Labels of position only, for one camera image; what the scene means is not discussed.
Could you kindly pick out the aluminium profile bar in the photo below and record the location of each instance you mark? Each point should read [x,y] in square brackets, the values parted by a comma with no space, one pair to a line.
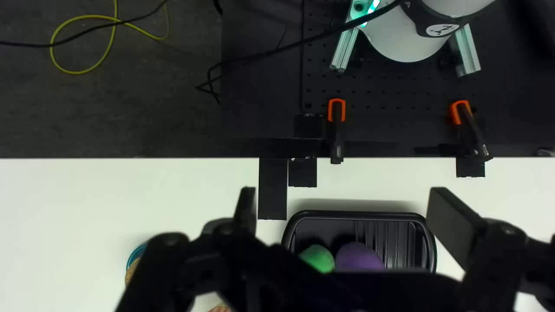
[467,52]
[346,48]

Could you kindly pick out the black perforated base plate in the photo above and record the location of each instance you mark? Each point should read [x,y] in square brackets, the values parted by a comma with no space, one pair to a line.
[393,97]

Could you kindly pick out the orange black clamp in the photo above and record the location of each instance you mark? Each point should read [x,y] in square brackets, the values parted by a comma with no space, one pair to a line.
[466,118]
[336,114]

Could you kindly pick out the green toy pear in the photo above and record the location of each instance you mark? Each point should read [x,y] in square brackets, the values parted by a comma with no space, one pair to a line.
[316,258]

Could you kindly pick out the black plastic tray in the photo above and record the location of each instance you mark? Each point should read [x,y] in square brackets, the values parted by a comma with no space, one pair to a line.
[400,236]

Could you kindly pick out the black mounting block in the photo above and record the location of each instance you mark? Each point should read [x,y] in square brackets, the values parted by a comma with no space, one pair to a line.
[303,172]
[273,187]
[471,166]

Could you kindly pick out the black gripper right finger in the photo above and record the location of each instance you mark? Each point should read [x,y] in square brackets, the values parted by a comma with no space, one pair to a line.
[497,260]

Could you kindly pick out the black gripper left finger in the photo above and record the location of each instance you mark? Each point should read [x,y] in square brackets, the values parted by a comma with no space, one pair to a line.
[174,265]

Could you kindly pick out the purple toy eggplant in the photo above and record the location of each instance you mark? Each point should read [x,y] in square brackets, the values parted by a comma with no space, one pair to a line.
[358,258]

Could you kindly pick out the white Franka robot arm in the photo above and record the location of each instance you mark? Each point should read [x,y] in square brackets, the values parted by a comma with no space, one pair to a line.
[405,35]

